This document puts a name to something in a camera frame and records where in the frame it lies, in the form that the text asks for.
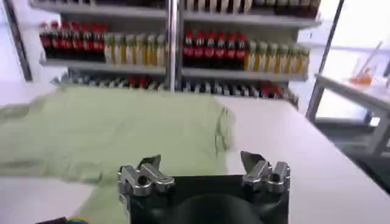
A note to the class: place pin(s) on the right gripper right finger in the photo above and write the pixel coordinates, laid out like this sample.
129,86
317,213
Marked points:
265,178

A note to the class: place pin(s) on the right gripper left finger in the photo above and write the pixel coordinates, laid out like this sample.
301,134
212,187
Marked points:
143,181

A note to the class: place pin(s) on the light green shirt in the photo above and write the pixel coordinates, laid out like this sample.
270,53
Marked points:
122,131

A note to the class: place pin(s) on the grey metal side table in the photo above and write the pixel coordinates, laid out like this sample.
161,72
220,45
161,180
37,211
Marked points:
359,94

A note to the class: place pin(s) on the drinks shelf rack with bottles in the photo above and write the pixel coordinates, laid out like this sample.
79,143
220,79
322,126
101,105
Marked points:
243,51
106,48

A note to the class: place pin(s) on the glass beaker with orange liquid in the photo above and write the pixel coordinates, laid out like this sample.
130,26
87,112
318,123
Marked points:
362,76

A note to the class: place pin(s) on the black metal frame pole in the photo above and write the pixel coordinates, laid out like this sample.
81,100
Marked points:
327,51
18,42

